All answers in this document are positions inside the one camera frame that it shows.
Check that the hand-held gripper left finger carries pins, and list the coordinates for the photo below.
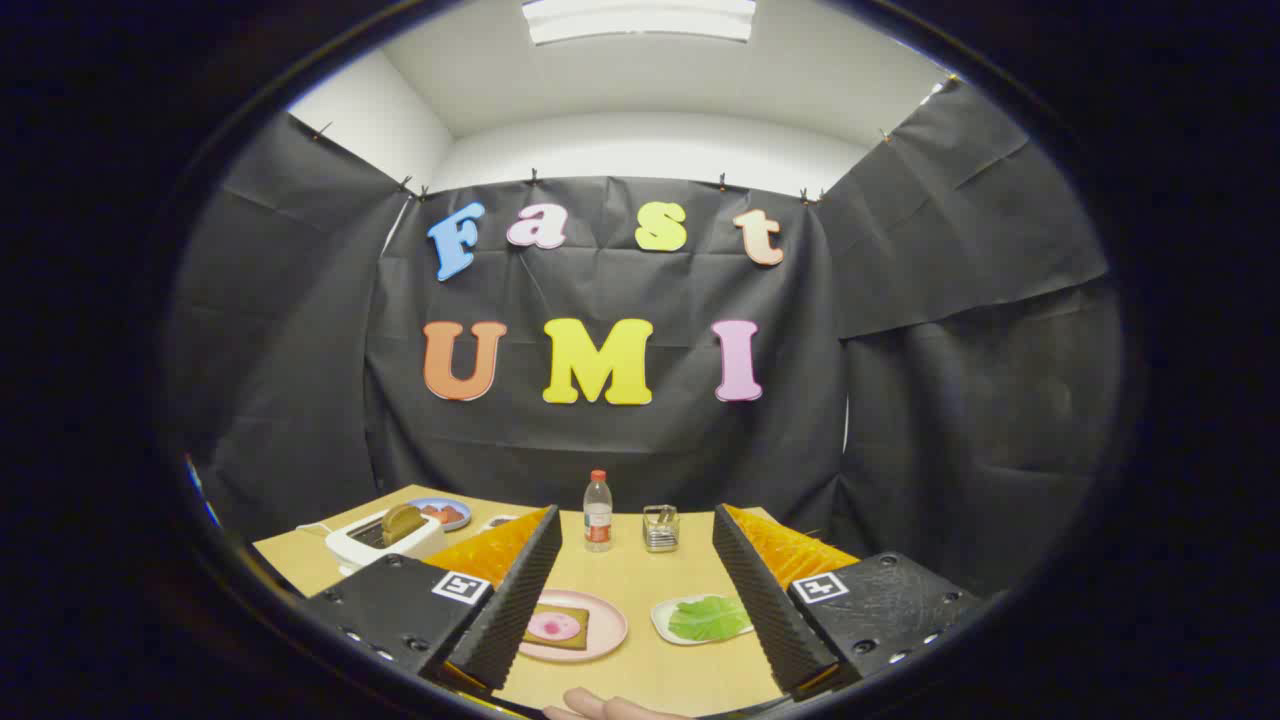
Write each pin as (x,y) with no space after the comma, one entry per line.
(520,600)

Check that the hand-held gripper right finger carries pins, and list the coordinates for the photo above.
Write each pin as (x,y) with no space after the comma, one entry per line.
(760,600)

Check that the green lettuce leaf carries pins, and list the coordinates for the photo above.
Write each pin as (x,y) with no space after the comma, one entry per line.
(708,618)

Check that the brown toast slice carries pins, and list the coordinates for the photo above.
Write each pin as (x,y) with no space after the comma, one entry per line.
(402,522)

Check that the pink ham slice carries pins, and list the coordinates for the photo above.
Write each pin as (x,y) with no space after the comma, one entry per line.
(553,627)

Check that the bread slice under ham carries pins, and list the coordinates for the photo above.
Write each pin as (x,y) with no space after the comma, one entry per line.
(580,642)

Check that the white divided seed tray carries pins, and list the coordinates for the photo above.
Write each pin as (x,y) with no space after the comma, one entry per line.
(497,521)

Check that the pink plate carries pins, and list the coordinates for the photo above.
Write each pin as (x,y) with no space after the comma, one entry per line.
(606,625)

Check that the white square plate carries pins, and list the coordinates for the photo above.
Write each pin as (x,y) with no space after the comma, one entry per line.
(660,622)

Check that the clear bottle with red cap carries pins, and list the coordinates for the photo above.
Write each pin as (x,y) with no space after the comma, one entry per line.
(598,520)

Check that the blue plate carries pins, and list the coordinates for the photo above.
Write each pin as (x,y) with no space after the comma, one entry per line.
(455,506)

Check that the white toaster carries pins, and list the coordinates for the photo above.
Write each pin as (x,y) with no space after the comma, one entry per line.
(400,553)

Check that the ceiling light panel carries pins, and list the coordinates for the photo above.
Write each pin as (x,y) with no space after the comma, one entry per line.
(640,20)

